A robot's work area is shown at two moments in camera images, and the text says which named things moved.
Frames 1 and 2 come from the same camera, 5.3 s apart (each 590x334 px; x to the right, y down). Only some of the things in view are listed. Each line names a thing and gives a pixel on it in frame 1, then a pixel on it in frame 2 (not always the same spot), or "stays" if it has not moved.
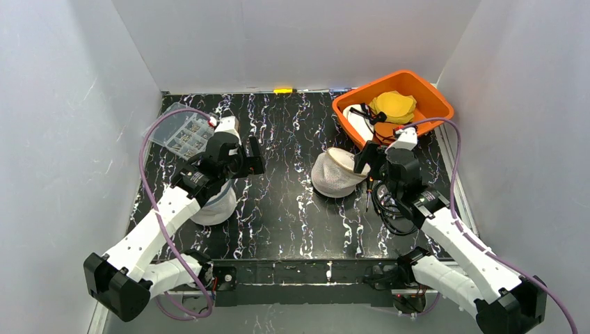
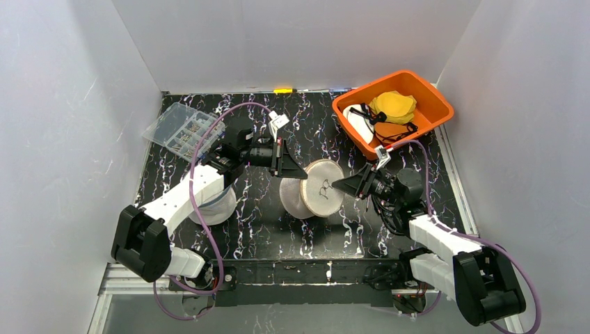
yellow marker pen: [282, 90] stays
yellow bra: [399, 108] stays
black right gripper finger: [364, 157] → [355, 184]
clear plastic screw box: [184, 133] stays
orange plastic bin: [430, 104] stays
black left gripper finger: [254, 163] → [289, 167]
